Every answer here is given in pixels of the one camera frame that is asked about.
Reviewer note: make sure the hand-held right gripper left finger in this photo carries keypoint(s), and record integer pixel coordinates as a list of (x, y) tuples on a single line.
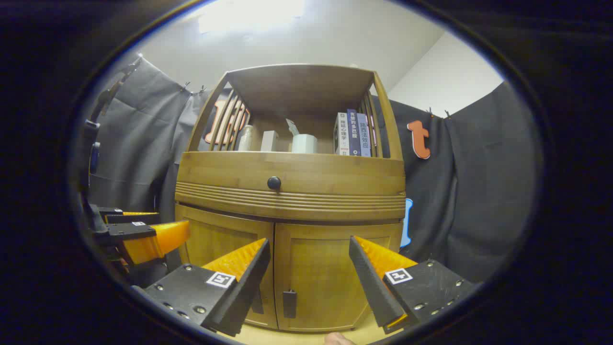
[(249, 287)]

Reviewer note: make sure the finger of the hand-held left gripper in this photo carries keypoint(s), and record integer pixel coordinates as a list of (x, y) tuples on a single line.
[(134, 219), (124, 232)]

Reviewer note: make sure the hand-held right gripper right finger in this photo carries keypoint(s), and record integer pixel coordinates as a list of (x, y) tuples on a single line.
[(371, 282)]

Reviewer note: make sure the wooden shoe cabinet door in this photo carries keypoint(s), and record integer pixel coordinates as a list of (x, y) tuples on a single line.
[(215, 239), (321, 268)]

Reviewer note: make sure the wooden double-door shoe cabinet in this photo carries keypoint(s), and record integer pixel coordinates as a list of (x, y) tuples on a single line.
[(297, 91)]

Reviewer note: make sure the wooden cabinet drawer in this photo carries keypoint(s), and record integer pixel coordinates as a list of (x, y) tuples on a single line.
[(335, 172)]

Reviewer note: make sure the black round drawer knob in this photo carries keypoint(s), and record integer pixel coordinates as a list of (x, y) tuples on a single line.
[(274, 183)]

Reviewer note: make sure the black backdrop stand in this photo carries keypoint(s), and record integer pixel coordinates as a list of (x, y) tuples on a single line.
[(115, 91)]

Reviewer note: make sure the white pump bottle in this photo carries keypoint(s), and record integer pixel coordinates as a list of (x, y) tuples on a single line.
[(245, 139)]

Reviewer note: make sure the light blue book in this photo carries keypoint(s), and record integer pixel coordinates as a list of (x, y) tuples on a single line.
[(364, 136)]

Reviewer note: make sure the white box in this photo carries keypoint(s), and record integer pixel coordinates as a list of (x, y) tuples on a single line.
[(269, 141)]

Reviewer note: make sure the pale mint cup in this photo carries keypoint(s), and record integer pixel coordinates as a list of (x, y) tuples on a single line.
[(304, 143)]

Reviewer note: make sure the white utensil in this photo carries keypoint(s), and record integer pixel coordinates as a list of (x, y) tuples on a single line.
[(292, 127)]

